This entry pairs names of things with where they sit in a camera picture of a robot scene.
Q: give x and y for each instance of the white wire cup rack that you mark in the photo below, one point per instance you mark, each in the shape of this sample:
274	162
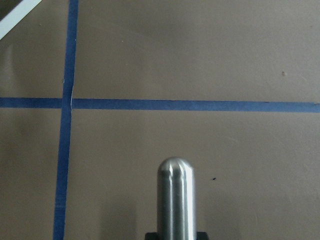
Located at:
12	12

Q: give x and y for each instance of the steel muddler black tip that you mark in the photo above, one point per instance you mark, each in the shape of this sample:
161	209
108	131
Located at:
176	201

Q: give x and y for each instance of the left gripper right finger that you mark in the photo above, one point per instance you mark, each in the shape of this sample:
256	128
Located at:
200	235

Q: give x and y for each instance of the left gripper left fingers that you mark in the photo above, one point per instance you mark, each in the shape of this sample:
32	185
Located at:
151	236

